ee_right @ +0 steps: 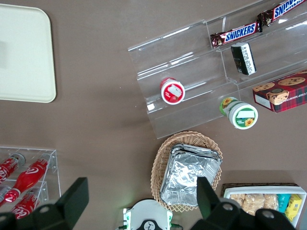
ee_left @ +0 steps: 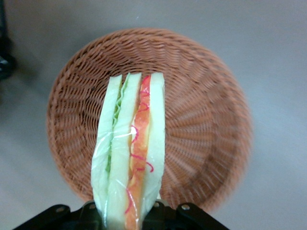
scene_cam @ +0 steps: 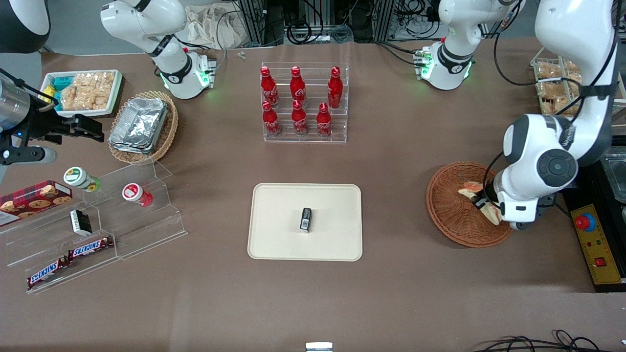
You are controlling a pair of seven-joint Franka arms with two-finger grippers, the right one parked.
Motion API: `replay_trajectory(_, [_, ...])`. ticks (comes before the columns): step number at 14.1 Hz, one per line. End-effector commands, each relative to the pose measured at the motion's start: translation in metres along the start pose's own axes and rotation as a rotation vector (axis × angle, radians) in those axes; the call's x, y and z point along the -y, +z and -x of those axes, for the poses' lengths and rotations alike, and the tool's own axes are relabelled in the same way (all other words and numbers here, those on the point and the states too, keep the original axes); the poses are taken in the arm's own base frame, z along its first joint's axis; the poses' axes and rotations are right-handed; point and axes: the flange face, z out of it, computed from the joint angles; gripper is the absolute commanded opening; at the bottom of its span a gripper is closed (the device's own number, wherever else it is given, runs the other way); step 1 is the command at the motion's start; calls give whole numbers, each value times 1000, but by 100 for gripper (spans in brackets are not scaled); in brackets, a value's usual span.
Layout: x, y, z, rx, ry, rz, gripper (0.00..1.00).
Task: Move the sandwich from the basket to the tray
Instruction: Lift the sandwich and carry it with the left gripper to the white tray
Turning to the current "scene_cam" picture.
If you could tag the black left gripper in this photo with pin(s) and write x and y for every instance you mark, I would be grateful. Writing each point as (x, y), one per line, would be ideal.
(481, 201)

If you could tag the yellow snack packet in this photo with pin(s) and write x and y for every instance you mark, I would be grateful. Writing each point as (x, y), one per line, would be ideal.
(49, 94)

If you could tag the white black device edge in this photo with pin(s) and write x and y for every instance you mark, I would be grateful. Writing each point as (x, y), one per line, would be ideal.
(319, 347)

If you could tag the clear bag of rice crackers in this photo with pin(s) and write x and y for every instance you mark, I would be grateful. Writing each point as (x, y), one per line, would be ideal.
(88, 90)

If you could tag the clear acrylic bottle rack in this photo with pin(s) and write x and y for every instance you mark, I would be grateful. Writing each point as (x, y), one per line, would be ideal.
(313, 138)

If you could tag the oval tan wicker basket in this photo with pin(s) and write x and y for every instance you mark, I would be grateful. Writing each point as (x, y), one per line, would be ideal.
(168, 132)

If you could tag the red plaid cookie box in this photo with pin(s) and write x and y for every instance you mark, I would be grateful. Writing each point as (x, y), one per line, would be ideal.
(34, 198)

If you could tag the small black box white label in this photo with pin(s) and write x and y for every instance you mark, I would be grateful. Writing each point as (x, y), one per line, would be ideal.
(306, 220)
(80, 222)

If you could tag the red cola bottle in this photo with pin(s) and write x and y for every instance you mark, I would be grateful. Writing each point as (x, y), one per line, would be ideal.
(299, 121)
(297, 88)
(271, 122)
(269, 88)
(335, 89)
(324, 122)

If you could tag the red yogurt drink bottle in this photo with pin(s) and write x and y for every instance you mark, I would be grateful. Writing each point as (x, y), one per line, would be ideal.
(137, 194)

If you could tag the yellow control panel box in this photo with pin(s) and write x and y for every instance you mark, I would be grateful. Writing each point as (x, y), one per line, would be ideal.
(604, 244)

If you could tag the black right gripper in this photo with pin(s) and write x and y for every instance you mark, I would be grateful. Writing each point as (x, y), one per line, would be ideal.
(43, 125)

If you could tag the teal snack packet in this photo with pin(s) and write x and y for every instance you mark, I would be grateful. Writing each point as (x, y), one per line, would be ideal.
(61, 83)

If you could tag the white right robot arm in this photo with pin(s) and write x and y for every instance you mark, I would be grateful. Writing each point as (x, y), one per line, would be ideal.
(146, 19)

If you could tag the red emergency stop button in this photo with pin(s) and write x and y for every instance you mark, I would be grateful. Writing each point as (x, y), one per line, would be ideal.
(585, 222)

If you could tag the beige plastic serving tray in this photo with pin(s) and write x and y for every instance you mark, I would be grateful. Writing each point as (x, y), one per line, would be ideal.
(279, 225)

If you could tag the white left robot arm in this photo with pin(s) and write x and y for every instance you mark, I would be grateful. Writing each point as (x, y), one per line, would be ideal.
(543, 142)

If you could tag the green yogurt drink bottle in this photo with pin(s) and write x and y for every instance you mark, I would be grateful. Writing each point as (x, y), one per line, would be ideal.
(80, 178)

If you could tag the white rectangular snack tray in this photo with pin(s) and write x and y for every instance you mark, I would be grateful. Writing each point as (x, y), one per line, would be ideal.
(80, 113)

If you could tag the clear acrylic stepped shelf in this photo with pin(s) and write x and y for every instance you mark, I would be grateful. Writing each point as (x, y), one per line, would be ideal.
(146, 230)

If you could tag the snickers chocolate bar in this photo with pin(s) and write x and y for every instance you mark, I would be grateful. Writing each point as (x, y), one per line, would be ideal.
(90, 248)
(46, 273)

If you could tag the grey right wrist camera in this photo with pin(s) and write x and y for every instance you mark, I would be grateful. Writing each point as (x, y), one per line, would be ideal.
(24, 155)

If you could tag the round brown wicker basket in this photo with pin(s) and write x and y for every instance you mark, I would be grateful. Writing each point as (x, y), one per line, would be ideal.
(450, 220)

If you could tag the triangle sandwich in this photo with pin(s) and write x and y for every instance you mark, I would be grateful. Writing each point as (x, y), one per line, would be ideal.
(470, 188)

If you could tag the beige cloth bag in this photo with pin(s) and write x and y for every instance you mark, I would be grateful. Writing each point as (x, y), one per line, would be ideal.
(215, 27)

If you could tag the clear plastic container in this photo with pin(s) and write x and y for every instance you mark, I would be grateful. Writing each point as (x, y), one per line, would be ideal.
(615, 173)

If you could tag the stacked aluminium foil containers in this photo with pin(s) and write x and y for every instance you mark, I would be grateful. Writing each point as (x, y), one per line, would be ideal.
(139, 124)

